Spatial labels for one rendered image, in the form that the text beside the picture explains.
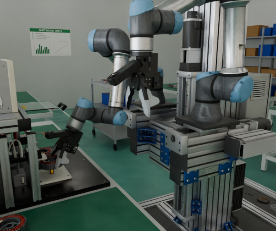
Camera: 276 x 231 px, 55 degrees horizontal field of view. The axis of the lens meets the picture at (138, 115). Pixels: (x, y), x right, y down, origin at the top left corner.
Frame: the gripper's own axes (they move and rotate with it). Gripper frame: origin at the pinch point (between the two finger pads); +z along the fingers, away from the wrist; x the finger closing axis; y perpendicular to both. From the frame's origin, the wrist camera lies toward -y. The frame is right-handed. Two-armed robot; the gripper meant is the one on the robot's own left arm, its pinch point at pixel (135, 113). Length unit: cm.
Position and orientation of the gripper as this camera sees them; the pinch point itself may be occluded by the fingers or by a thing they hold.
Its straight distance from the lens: 88.7
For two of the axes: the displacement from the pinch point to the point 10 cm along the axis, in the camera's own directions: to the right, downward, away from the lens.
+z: 0.0, 9.7, 2.3
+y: 8.8, -1.1, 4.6
